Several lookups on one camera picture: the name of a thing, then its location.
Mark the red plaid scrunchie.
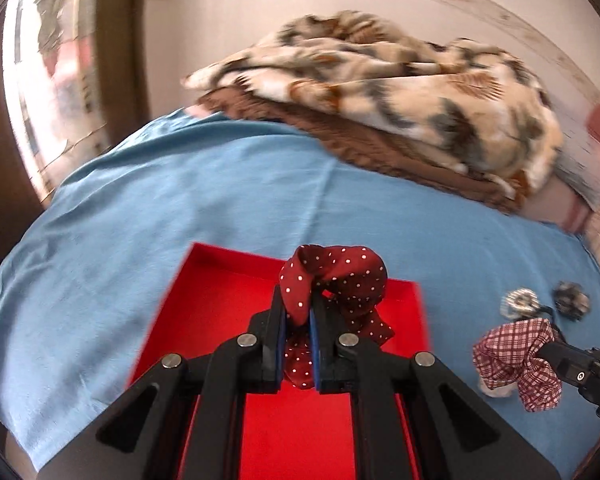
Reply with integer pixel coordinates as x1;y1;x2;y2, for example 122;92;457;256
472;318;562;413

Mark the silver rhinestone hair clip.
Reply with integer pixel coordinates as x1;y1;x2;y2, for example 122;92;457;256
500;288;541;321

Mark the red polka dot scrunchie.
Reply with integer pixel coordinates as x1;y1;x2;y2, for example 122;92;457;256
278;245;394;390

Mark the red jewelry tray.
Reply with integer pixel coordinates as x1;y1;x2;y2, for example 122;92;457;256
129;243;429;479

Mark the grey organza scrunchie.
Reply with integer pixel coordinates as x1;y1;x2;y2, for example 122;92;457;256
552;282;591;321

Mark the floral beige blanket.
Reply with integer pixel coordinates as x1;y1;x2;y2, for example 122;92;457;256
182;11;564;196

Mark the brown ruffled blanket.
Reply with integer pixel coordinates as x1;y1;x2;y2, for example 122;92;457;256
198;87;524;214

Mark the grey pillow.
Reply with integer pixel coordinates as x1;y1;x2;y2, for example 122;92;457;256
555;114;600;211

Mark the stained glass window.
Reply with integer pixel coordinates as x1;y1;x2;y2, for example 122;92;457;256
2;0;112;205

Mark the pink mattress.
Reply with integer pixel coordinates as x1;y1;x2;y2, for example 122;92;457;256
519;176;592;233

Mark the light blue bed sheet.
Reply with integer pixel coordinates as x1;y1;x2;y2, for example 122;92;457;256
0;110;600;468

